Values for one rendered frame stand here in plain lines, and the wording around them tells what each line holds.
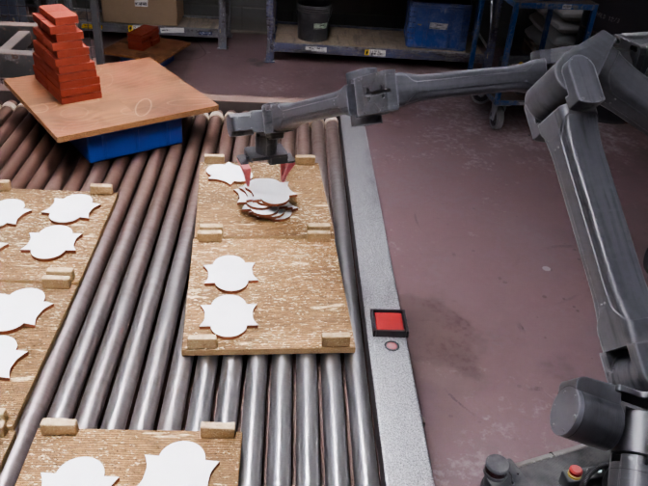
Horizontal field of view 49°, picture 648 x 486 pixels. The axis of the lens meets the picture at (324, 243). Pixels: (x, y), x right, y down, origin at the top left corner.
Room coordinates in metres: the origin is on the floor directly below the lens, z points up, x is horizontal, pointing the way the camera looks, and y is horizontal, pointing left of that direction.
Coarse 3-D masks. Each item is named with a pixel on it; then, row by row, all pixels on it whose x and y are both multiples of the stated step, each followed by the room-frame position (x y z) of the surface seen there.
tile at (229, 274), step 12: (216, 264) 1.35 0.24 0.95; (228, 264) 1.35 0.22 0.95; (240, 264) 1.35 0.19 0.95; (252, 264) 1.36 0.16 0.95; (216, 276) 1.30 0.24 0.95; (228, 276) 1.30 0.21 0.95; (240, 276) 1.31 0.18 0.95; (252, 276) 1.31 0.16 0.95; (228, 288) 1.26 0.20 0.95; (240, 288) 1.26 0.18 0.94
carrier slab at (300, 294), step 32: (192, 256) 1.38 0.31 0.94; (256, 256) 1.40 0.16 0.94; (288, 256) 1.41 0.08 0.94; (320, 256) 1.42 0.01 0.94; (192, 288) 1.26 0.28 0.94; (256, 288) 1.28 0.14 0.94; (288, 288) 1.29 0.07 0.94; (320, 288) 1.29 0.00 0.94; (192, 320) 1.15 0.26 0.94; (256, 320) 1.17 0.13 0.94; (288, 320) 1.17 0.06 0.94; (320, 320) 1.18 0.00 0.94; (192, 352) 1.06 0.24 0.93; (224, 352) 1.07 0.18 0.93; (256, 352) 1.08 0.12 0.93; (288, 352) 1.09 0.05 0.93; (320, 352) 1.09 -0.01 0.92; (352, 352) 1.10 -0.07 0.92
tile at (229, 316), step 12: (216, 300) 1.21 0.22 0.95; (228, 300) 1.22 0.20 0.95; (240, 300) 1.22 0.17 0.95; (204, 312) 1.17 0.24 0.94; (216, 312) 1.17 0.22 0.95; (228, 312) 1.17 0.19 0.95; (240, 312) 1.18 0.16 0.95; (252, 312) 1.18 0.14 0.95; (204, 324) 1.13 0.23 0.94; (216, 324) 1.13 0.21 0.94; (228, 324) 1.14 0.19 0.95; (240, 324) 1.14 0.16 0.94; (252, 324) 1.14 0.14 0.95; (216, 336) 1.10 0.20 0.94; (228, 336) 1.10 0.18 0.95; (240, 336) 1.11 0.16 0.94
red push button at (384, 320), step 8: (376, 312) 1.23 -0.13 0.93; (384, 312) 1.23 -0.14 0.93; (392, 312) 1.24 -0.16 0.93; (376, 320) 1.20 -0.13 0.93; (384, 320) 1.21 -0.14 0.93; (392, 320) 1.21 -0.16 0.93; (400, 320) 1.21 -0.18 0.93; (376, 328) 1.18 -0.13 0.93; (384, 328) 1.18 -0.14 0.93; (392, 328) 1.18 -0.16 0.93; (400, 328) 1.18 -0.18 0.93
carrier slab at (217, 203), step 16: (208, 176) 1.79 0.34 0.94; (256, 176) 1.81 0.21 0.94; (272, 176) 1.82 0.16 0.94; (288, 176) 1.82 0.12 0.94; (304, 176) 1.83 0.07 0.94; (320, 176) 1.84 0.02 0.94; (208, 192) 1.70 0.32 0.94; (224, 192) 1.70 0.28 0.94; (304, 192) 1.74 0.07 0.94; (320, 192) 1.74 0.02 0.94; (208, 208) 1.61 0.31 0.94; (224, 208) 1.62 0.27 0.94; (240, 208) 1.62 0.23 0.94; (304, 208) 1.65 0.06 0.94; (320, 208) 1.65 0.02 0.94; (224, 224) 1.54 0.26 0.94; (240, 224) 1.55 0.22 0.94; (256, 224) 1.55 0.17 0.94; (272, 224) 1.56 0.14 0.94; (288, 224) 1.56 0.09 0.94; (304, 224) 1.57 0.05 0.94
